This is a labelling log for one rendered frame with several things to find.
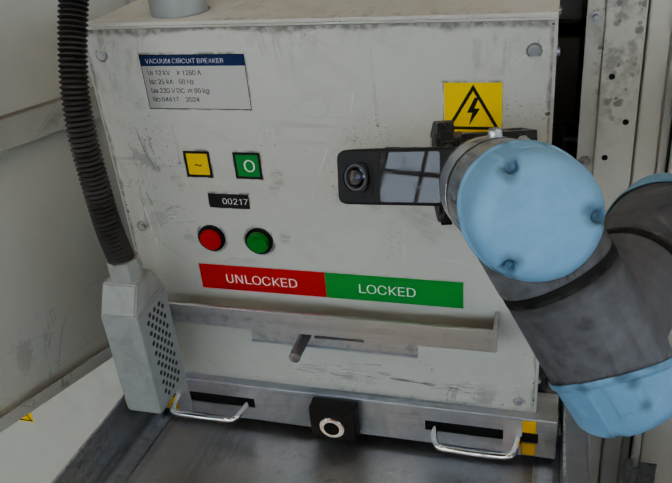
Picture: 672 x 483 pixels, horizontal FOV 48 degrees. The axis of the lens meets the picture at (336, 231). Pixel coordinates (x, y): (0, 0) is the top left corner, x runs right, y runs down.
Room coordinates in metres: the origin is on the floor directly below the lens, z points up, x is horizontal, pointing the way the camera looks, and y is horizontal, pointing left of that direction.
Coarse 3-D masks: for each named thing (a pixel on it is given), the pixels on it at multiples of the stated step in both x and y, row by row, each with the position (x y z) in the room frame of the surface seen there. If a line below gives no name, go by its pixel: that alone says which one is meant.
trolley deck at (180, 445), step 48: (192, 432) 0.80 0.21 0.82; (240, 432) 0.79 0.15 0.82; (288, 432) 0.79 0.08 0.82; (576, 432) 0.74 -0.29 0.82; (144, 480) 0.72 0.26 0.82; (192, 480) 0.71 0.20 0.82; (240, 480) 0.70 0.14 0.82; (288, 480) 0.70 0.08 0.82; (336, 480) 0.69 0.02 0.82; (384, 480) 0.69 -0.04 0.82; (432, 480) 0.68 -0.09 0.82; (480, 480) 0.67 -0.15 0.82; (528, 480) 0.67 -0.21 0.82; (576, 480) 0.66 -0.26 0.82
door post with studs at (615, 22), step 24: (600, 0) 0.95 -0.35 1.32; (624, 0) 0.93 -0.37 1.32; (600, 24) 0.95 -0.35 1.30; (624, 24) 0.93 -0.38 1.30; (600, 48) 0.94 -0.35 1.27; (624, 48) 0.93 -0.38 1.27; (600, 72) 0.94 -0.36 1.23; (624, 72) 0.93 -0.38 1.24; (600, 96) 0.94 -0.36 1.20; (624, 96) 0.93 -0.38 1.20; (600, 120) 0.94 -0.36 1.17; (624, 120) 0.93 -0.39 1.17; (600, 144) 0.94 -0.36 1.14; (624, 144) 0.93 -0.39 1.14; (600, 168) 0.94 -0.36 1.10; (624, 168) 0.93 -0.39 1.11
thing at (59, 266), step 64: (0, 0) 0.97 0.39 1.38; (128, 0) 1.14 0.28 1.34; (0, 64) 0.95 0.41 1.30; (0, 128) 0.92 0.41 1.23; (64, 128) 0.99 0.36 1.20; (0, 192) 0.92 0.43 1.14; (64, 192) 0.99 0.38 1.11; (0, 256) 0.90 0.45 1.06; (64, 256) 0.97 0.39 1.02; (0, 320) 0.87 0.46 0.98; (64, 320) 0.95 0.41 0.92; (0, 384) 0.85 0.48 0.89; (64, 384) 0.90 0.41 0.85
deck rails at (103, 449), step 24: (120, 408) 0.79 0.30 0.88; (168, 408) 0.85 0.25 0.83; (96, 432) 0.73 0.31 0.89; (120, 432) 0.78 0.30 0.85; (144, 432) 0.80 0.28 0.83; (96, 456) 0.72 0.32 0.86; (120, 456) 0.76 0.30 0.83; (72, 480) 0.68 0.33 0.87; (96, 480) 0.71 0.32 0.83; (120, 480) 0.72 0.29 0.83; (552, 480) 0.66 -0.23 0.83
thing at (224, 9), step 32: (224, 0) 0.88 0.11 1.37; (256, 0) 0.87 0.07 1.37; (288, 0) 0.85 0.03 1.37; (320, 0) 0.83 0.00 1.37; (352, 0) 0.82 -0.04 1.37; (384, 0) 0.80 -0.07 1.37; (416, 0) 0.79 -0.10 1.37; (448, 0) 0.78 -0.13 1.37; (480, 0) 0.76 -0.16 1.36; (512, 0) 0.75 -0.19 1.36; (544, 0) 0.74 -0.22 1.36; (96, 96) 0.82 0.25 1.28; (128, 224) 0.83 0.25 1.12
